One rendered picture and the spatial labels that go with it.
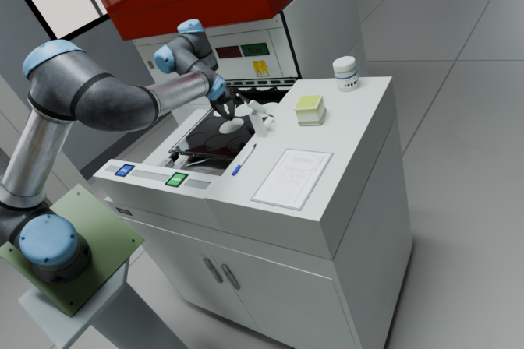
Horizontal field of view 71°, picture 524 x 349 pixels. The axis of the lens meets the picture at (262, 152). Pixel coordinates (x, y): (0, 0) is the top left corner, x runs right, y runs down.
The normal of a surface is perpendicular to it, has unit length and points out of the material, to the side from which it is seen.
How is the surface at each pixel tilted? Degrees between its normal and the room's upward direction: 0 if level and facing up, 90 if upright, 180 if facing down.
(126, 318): 90
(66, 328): 0
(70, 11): 90
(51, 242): 52
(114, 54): 90
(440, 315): 0
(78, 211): 44
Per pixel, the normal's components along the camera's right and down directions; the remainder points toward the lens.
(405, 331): -0.31, -0.76
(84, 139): 0.77, 0.15
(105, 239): 0.32, -0.44
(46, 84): -0.29, 0.29
